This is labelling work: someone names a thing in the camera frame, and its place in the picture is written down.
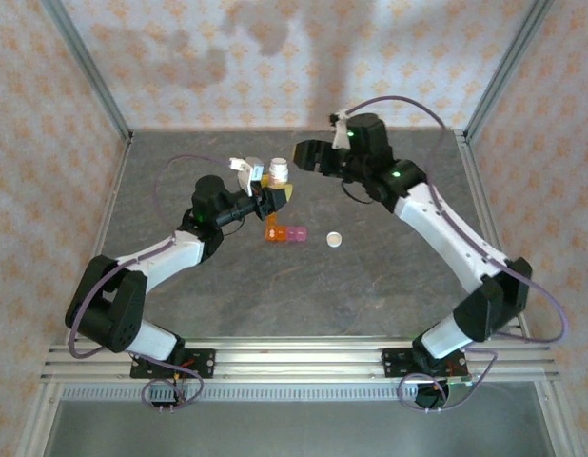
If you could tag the aluminium side rail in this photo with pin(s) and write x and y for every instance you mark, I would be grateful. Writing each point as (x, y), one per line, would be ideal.
(470, 162)
(118, 176)

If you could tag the grey metal sheet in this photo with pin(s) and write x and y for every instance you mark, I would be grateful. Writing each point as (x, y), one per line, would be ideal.
(299, 428)

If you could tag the aluminium mounting rail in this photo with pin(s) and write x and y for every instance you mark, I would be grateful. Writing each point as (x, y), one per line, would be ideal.
(299, 354)

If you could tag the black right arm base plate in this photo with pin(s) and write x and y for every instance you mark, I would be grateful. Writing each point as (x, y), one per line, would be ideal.
(393, 364)

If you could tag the aluminium frame leg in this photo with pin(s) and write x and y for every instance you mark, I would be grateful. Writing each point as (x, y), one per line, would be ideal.
(558, 419)
(37, 419)

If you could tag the white vitamin pill bottle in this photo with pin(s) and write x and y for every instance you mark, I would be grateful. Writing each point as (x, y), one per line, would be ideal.
(278, 173)

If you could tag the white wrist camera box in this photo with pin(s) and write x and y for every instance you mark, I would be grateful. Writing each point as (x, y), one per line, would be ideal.
(247, 173)
(341, 131)

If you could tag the orange and pink pill organizer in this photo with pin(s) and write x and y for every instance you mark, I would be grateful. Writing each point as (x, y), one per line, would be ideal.
(294, 234)

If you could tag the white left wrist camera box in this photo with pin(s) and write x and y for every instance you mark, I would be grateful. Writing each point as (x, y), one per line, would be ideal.
(247, 173)

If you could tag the aluminium frame post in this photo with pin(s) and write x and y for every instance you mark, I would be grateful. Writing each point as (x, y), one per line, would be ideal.
(84, 62)
(508, 62)

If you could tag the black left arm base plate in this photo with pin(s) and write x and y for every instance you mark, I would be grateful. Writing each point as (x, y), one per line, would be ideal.
(203, 364)

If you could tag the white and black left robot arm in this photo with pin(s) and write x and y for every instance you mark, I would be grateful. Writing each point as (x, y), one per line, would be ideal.
(156, 257)

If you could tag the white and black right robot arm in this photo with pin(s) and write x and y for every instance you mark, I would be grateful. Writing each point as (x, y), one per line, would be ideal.
(446, 233)

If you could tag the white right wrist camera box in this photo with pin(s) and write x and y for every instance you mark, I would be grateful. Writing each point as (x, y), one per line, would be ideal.
(341, 131)

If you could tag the white ribbed bottle cap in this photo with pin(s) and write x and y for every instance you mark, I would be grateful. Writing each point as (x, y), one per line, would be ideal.
(334, 239)

